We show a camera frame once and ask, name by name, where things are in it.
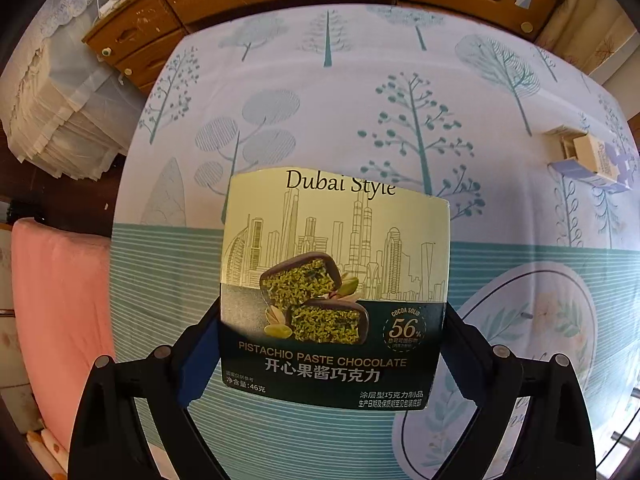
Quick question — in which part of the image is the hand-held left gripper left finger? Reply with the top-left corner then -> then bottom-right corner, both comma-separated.
67,295 -> 223,480

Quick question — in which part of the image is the purple cardboard box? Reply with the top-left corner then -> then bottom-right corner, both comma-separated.
542,127 -> 640,193

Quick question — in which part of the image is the green chocolate box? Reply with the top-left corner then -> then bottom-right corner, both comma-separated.
218,166 -> 451,413

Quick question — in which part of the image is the floral cloth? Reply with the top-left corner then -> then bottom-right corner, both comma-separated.
25,427 -> 68,480

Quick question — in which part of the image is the white lace cover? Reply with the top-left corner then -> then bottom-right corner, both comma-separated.
0,0 -> 151,181

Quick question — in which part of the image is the tree print tablecloth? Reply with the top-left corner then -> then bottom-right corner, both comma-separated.
110,7 -> 640,480

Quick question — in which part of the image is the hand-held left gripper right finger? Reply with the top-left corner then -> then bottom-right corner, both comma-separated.
425,300 -> 598,480

